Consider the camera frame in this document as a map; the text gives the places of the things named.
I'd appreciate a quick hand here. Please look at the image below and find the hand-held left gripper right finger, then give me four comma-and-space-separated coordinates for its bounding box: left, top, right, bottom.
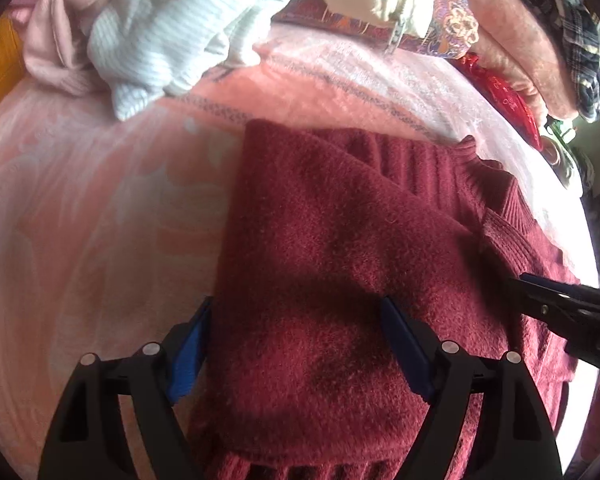
379, 296, 563, 480

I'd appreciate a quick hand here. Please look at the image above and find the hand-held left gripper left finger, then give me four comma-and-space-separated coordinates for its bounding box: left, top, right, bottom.
37, 296, 213, 480

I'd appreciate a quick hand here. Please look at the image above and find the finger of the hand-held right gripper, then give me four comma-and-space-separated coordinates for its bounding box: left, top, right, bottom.
517, 272, 600, 333
562, 329, 600, 372

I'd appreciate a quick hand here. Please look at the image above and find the dark red knit sweater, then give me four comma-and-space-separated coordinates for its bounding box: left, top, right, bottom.
187, 119, 581, 480

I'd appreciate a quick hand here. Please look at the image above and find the pale shoe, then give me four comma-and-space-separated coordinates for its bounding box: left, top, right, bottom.
540, 120, 581, 186

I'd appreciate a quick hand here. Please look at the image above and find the pink printed bed blanket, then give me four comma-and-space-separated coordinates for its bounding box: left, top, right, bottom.
0, 25, 600, 480

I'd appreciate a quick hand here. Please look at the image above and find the red satin cloth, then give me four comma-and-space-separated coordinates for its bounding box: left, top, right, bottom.
460, 52, 543, 148

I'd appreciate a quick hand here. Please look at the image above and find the dark plaid cloth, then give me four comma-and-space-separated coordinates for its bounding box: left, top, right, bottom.
500, 0, 600, 123

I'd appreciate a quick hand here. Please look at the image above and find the folded fluffy pink blanket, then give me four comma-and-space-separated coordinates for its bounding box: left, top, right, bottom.
450, 0, 581, 116

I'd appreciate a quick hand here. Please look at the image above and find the purple floral patterned pillow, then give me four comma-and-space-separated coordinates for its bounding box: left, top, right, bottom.
270, 0, 481, 58

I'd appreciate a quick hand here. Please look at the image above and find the white ribbed garment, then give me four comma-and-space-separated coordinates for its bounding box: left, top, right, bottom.
87, 0, 326, 121

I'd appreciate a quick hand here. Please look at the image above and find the pale pink garment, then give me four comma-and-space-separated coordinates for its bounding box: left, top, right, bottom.
7, 0, 131, 96

